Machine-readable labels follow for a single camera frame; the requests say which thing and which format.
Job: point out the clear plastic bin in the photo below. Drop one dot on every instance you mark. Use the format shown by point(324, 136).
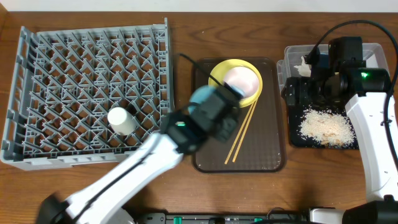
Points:
point(373, 54)

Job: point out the yellow plate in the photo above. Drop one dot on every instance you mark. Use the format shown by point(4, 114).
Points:
point(219, 71)

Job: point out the upper wooden chopstick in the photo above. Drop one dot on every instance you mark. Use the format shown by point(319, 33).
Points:
point(237, 143)

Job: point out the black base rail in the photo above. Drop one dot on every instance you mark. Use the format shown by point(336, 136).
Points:
point(276, 213)

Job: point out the black waste tray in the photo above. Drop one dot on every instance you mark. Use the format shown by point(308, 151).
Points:
point(295, 114)

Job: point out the crumpled white tissue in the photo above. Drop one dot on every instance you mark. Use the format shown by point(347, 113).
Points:
point(303, 69)

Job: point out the blue bowl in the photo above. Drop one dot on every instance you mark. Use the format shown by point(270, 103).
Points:
point(199, 96)

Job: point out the pile of cooked rice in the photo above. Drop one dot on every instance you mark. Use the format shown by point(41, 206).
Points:
point(326, 128)

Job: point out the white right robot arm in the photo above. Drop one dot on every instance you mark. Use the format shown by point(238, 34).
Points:
point(370, 108)

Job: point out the dark brown serving tray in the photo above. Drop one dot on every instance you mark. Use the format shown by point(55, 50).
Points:
point(263, 149)

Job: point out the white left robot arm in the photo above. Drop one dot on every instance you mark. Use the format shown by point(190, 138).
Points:
point(180, 134)

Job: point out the grey dishwasher rack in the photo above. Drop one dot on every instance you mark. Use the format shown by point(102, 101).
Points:
point(64, 84)

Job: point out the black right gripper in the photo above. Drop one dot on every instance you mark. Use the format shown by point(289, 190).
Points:
point(305, 98)

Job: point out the white paper cup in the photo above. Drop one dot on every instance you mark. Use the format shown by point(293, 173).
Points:
point(121, 121)

